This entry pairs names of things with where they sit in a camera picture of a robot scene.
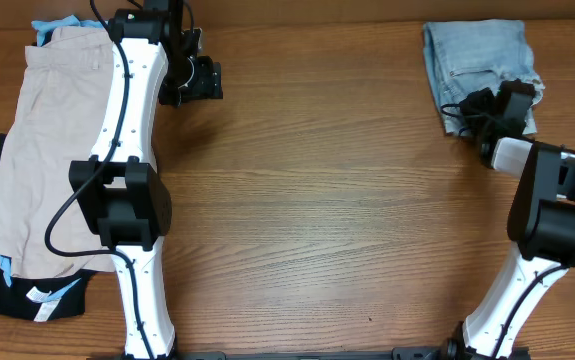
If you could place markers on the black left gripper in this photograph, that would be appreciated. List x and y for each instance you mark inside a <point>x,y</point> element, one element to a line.
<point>208,83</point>

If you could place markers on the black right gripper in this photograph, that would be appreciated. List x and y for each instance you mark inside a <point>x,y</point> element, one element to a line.
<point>482,99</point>

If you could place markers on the light blue denim shorts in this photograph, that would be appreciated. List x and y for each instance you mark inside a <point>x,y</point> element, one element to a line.
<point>462,57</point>

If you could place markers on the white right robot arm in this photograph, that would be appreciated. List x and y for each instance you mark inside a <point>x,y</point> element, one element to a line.
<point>540,225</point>

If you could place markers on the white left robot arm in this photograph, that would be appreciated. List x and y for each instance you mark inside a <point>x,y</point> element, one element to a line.
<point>122,197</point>

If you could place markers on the beige shorts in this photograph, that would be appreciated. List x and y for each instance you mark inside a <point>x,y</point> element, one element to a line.
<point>67,110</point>

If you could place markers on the black garment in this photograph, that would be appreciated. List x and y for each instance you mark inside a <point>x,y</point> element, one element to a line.
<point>42,300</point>

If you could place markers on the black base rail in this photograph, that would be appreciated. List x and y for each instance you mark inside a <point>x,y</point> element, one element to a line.
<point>400,353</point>

